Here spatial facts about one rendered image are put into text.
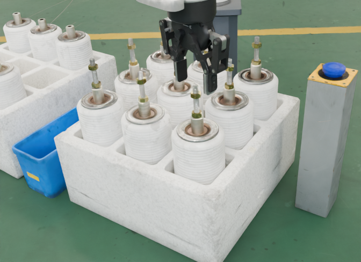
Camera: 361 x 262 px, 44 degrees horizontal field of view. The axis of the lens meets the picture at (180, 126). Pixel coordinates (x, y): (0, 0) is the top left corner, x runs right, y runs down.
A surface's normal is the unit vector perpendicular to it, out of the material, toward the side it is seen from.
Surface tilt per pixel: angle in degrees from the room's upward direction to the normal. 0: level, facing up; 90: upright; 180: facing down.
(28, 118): 90
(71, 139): 0
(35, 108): 90
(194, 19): 90
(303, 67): 0
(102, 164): 90
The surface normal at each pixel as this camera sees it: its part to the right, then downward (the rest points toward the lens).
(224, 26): -0.09, 0.54
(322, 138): -0.55, 0.48
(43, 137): 0.81, 0.24
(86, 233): -0.06, -0.84
